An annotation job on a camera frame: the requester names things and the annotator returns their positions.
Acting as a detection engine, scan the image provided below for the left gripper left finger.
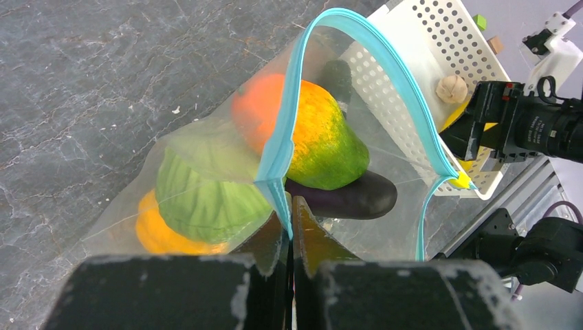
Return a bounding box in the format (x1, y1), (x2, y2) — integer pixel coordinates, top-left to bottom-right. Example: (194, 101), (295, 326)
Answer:
(44, 215), (290, 329)

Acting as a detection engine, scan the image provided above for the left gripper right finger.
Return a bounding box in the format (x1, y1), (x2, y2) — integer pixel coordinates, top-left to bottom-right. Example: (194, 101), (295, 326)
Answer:
(292, 197), (524, 329)

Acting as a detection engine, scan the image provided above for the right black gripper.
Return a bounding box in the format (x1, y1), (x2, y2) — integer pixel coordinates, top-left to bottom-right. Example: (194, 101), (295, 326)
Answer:
(465, 76), (582, 163)

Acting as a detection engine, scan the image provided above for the beige garlic bulb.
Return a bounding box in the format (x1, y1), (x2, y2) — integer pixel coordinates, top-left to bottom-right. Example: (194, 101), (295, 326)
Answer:
(435, 75), (468, 104)

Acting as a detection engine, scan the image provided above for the dark purple eggplant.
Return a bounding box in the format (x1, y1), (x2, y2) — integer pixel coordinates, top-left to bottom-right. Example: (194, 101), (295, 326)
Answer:
(285, 170), (398, 220)

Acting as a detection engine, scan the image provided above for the yellow bell pepper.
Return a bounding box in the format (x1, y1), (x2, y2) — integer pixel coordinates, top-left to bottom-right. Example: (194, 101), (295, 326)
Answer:
(135, 190), (229, 255)

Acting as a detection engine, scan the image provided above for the green cabbage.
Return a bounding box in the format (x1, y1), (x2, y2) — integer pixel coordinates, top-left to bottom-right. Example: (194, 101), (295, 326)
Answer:
(155, 148), (272, 245)

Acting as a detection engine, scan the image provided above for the orange green mango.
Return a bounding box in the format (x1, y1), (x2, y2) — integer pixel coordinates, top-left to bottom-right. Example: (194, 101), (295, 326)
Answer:
(231, 74), (370, 190)

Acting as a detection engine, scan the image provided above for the clear zip top bag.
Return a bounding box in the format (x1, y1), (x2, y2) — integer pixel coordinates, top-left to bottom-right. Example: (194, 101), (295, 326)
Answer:
(82, 8), (473, 261)

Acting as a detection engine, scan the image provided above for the yellow banana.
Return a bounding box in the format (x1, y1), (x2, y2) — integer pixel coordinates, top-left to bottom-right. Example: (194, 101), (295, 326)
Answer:
(439, 100), (496, 174)

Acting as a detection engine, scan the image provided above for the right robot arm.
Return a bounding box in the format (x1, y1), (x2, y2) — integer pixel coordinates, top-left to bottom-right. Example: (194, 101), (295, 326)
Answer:
(440, 76), (582, 293)

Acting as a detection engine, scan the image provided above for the brown wooden cube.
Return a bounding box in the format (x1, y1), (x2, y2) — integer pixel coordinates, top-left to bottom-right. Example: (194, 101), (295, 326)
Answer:
(487, 36), (505, 55)

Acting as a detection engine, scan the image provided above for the green cube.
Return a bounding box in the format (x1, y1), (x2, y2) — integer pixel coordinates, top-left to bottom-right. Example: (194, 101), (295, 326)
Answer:
(472, 14), (487, 32)

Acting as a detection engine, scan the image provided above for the white perforated plastic basket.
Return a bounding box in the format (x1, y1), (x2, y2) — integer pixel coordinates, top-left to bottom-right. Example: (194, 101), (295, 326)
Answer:
(341, 1), (509, 186)

